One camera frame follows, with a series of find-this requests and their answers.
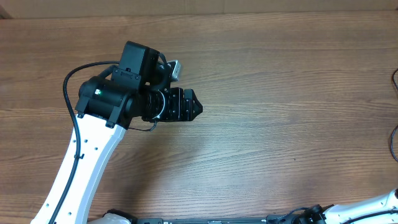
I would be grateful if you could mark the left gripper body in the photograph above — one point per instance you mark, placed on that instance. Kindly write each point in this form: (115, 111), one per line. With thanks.
(160, 106)

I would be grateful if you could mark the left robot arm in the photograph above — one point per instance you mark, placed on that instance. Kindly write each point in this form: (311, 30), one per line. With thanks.
(137, 85)

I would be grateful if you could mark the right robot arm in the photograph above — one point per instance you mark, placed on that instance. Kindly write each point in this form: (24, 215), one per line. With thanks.
(377, 210)

